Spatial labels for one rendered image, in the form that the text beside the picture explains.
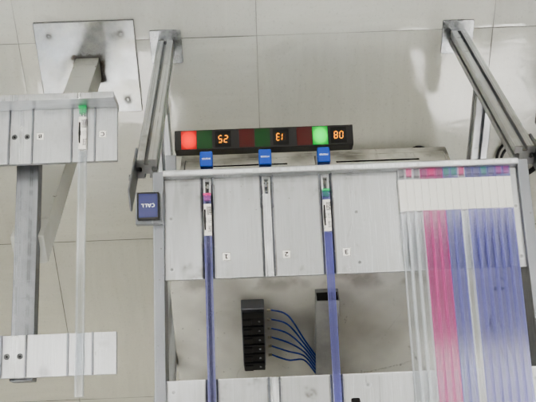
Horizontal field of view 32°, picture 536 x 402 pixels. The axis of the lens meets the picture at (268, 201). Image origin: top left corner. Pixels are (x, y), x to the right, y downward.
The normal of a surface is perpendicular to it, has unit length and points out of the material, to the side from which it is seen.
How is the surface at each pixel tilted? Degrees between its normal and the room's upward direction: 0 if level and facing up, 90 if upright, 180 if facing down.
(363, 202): 46
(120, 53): 0
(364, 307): 0
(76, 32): 0
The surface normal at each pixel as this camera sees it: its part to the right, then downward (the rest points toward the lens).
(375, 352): 0.04, 0.51
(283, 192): 0.00, -0.25
